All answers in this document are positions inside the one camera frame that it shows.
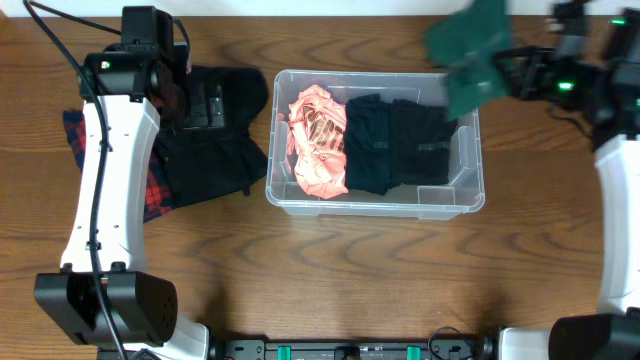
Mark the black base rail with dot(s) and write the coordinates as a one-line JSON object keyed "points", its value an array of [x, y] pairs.
{"points": [[445, 348]]}

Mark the black shirt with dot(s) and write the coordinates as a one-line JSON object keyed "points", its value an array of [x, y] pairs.
{"points": [[420, 143]]}

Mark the red navy plaid shirt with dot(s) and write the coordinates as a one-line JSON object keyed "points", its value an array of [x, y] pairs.
{"points": [[158, 197]]}

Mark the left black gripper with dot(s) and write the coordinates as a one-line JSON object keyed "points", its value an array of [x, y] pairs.
{"points": [[207, 107]]}

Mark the dark green shirt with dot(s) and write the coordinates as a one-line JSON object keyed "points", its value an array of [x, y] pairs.
{"points": [[464, 44]]}

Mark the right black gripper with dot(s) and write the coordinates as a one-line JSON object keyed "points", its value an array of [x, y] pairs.
{"points": [[541, 63]]}

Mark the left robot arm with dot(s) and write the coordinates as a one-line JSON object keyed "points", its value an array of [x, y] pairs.
{"points": [[102, 295]]}

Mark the large black folded garment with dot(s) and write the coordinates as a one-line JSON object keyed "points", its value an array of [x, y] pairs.
{"points": [[202, 165]]}

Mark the dark navy shirt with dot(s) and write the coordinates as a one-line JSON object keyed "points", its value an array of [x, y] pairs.
{"points": [[366, 141]]}

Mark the clear plastic storage bin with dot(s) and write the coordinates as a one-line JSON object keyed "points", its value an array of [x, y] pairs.
{"points": [[463, 193]]}

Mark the pink shirt with gold letters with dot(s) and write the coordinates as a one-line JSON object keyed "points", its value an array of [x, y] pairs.
{"points": [[317, 124]]}

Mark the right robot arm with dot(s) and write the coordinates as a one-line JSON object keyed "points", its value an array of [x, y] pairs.
{"points": [[608, 99]]}

